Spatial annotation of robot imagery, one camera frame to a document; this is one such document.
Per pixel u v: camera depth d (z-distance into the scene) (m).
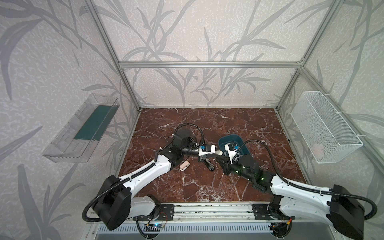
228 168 0.68
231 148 0.67
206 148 0.57
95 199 0.38
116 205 0.40
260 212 0.74
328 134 0.63
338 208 0.41
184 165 0.87
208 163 0.88
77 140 0.64
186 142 0.62
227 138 0.99
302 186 0.49
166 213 0.73
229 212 0.76
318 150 0.72
